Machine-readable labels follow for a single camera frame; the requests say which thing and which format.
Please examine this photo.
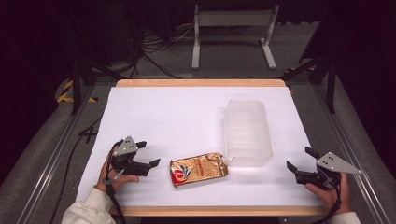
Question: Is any aluminium rail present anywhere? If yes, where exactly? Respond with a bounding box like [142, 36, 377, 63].
[16, 83, 98, 224]
[312, 83, 390, 224]

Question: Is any person's left hand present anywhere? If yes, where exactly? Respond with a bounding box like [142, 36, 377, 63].
[93, 146, 140, 193]

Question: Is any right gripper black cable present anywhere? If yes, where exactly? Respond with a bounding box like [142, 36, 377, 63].
[310, 175, 343, 224]

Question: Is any thin black floor cable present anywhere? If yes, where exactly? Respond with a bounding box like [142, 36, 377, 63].
[49, 117, 104, 224]

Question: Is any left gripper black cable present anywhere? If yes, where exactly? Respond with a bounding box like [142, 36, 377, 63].
[103, 139, 128, 224]

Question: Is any bundle of floor cables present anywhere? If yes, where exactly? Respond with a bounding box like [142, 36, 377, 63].
[123, 6, 201, 79]

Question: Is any gold foil snack packet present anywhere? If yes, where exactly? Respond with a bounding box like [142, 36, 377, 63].
[169, 151, 229, 188]

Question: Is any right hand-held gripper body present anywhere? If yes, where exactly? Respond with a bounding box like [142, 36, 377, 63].
[294, 151, 363, 191]

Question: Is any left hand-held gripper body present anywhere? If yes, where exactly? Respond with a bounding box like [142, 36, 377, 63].
[110, 135, 152, 177]

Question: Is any white paper sheet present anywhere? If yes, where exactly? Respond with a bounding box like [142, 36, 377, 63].
[76, 86, 325, 208]

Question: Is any wooden table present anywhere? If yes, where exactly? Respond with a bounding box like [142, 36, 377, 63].
[107, 77, 329, 217]

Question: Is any translucent plastic container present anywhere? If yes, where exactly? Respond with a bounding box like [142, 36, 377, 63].
[223, 99, 275, 167]

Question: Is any black metal stand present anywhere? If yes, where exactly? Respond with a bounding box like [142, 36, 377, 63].
[68, 57, 126, 116]
[279, 55, 338, 114]

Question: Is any person's right hand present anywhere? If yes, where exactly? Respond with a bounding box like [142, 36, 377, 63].
[304, 172, 351, 216]

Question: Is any yellow black floor tape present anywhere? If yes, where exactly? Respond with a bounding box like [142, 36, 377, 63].
[55, 78, 99, 104]

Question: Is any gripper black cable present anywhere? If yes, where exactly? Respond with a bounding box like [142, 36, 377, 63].
[103, 139, 128, 224]
[310, 175, 343, 224]

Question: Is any white metal frame stand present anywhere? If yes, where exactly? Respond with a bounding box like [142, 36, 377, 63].
[191, 3, 280, 71]

